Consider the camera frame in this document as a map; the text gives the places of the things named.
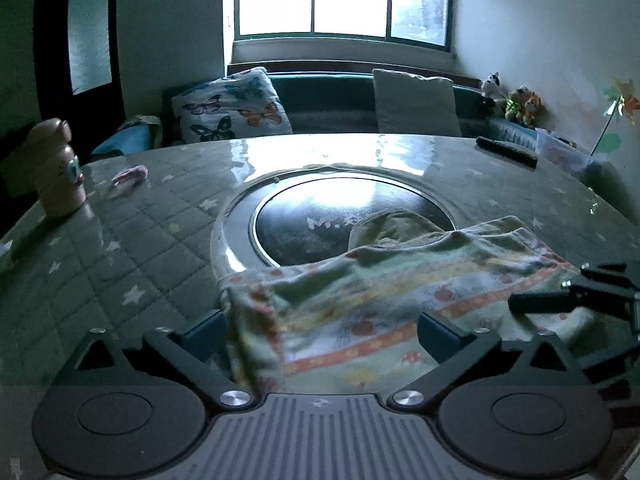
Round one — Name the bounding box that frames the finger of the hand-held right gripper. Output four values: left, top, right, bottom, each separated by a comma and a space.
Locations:
508, 291, 583, 317

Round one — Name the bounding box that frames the black remote control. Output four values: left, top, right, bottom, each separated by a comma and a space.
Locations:
475, 136, 539, 170

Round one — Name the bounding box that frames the blue cushion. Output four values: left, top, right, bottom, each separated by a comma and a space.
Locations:
90, 115, 163, 158

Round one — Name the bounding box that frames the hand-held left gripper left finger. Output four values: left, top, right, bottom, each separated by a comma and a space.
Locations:
74, 309, 253, 409

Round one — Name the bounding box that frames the butterfly print pillow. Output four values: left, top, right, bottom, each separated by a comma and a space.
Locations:
171, 66, 293, 144

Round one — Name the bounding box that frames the plain white pillow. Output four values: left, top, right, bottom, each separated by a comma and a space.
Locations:
372, 68, 462, 137

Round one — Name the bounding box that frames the printed children's jacket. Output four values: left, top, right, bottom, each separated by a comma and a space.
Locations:
220, 209, 601, 396

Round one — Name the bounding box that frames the clear plastic box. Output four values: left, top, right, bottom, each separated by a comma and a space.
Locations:
535, 127, 601, 176

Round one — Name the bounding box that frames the black and white plush toy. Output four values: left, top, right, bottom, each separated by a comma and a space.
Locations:
481, 72, 503, 111

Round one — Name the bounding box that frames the orange plush toy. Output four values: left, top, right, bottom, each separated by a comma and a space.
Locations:
520, 91, 545, 128

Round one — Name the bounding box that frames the round black glass hob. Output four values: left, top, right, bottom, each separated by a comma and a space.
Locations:
252, 175, 456, 268

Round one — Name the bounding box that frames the pink hair clip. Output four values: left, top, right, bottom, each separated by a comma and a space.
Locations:
111, 165, 149, 188

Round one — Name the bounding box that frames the pink cat-shaped bottle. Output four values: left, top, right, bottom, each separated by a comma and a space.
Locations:
25, 118, 87, 218

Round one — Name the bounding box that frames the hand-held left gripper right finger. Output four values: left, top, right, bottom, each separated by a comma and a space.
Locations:
390, 311, 589, 409

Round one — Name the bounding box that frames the green sofa bench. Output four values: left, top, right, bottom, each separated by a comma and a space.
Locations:
162, 62, 546, 146

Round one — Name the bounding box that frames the dark door with glass pane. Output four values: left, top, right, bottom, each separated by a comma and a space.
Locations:
32, 0, 126, 126

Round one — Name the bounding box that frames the yellow plush toy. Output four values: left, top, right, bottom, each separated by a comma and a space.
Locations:
504, 87, 531, 121

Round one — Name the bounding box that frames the paper pinwheel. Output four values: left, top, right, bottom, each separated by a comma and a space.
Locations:
590, 77, 640, 156

